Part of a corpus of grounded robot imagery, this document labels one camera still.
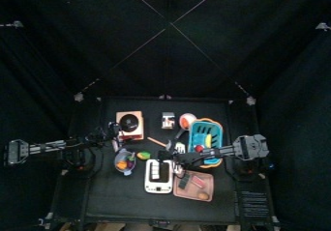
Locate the white egg sushi toy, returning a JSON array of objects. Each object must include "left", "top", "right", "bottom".
[{"left": 150, "top": 164, "right": 163, "bottom": 182}]

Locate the dark seaweed sushi toy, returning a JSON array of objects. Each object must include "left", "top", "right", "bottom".
[{"left": 177, "top": 173, "right": 192, "bottom": 189}]

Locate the pink salmon sushi toy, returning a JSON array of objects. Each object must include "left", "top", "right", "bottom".
[{"left": 191, "top": 175, "right": 208, "bottom": 188}]

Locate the blue basket with orange rim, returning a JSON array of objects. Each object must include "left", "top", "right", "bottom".
[{"left": 188, "top": 117, "right": 226, "bottom": 169}]

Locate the white toy fork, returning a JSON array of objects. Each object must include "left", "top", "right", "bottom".
[{"left": 175, "top": 141, "right": 188, "bottom": 155}]

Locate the wooden toy stove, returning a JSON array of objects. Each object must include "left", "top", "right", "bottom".
[{"left": 116, "top": 110, "right": 145, "bottom": 142}]

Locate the black toy pan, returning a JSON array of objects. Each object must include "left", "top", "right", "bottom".
[{"left": 120, "top": 113, "right": 141, "bottom": 133}]

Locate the wooden stick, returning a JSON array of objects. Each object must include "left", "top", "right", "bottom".
[{"left": 146, "top": 136, "right": 168, "bottom": 148}]

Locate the yellow green toy mango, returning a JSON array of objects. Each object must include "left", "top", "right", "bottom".
[{"left": 136, "top": 151, "right": 153, "bottom": 161}]

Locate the grey toy bowl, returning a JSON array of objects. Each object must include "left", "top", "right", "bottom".
[{"left": 113, "top": 148, "right": 138, "bottom": 177}]

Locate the pink toy tray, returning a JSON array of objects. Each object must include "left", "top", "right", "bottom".
[{"left": 172, "top": 169, "right": 216, "bottom": 203}]

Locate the small white toy box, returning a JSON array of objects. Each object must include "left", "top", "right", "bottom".
[{"left": 161, "top": 111, "right": 177, "bottom": 130}]

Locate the white ladle with orange yolk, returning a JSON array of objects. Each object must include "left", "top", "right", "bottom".
[{"left": 173, "top": 112, "right": 200, "bottom": 140}]

